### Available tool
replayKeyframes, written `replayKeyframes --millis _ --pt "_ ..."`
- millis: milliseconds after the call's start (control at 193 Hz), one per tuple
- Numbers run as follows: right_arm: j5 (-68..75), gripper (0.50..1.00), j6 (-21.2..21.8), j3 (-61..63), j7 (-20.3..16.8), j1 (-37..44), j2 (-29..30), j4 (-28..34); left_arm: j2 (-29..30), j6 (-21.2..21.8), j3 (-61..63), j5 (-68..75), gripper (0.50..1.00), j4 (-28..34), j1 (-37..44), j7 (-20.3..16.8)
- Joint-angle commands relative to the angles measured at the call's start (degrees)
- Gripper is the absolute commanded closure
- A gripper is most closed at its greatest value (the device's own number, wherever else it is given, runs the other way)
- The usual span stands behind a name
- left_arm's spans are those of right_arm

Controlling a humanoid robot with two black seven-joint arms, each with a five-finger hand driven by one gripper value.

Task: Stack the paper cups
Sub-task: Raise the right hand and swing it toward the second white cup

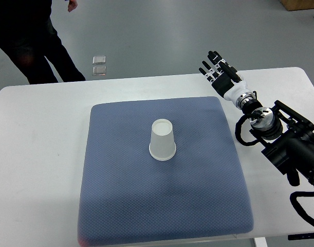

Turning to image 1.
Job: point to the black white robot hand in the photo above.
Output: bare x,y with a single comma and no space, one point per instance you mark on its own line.
225,80

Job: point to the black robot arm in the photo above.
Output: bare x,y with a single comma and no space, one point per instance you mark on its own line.
288,140

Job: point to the white paper cup on mat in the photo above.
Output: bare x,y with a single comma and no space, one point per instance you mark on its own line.
162,146

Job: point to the wooden box corner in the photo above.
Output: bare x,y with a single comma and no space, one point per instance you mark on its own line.
294,5

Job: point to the blue textured cushion mat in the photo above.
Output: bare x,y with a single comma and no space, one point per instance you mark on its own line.
127,196

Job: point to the lower metal floor plate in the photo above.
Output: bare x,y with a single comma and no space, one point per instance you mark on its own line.
99,70

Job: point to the metal floor plate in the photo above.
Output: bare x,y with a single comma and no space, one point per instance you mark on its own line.
99,70
100,59

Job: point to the upper metal floor plate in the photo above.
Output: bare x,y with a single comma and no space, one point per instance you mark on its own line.
100,59

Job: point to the white table leg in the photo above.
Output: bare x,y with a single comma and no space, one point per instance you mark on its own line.
260,242

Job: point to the black table control panel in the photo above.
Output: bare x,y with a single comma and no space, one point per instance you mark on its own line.
304,236

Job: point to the person in dark clothes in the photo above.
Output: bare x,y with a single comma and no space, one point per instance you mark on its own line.
29,39

